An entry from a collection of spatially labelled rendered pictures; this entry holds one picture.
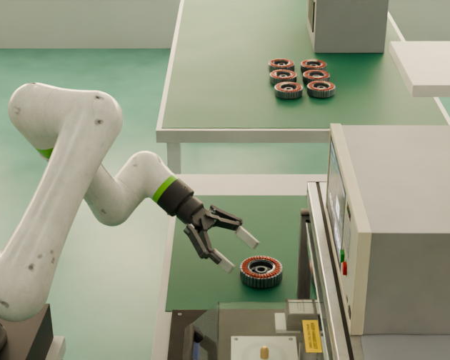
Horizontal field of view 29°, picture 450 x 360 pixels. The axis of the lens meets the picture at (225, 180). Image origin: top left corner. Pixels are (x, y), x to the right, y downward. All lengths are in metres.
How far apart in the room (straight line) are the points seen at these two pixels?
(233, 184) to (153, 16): 3.65
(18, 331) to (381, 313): 0.87
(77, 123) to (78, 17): 4.54
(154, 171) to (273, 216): 0.46
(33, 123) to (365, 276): 0.86
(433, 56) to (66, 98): 1.14
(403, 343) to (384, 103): 2.02
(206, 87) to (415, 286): 2.19
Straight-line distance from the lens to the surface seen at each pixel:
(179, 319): 2.10
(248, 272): 2.23
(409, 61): 2.50
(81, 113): 1.84
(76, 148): 1.82
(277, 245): 2.42
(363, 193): 1.51
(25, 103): 1.94
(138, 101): 5.41
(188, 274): 2.30
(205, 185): 2.74
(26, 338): 1.96
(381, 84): 3.60
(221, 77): 3.63
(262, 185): 2.74
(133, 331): 3.35
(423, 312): 1.49
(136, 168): 2.28
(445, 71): 2.44
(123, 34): 6.35
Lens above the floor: 2.02
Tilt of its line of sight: 27 degrees down
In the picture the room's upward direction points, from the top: straight up
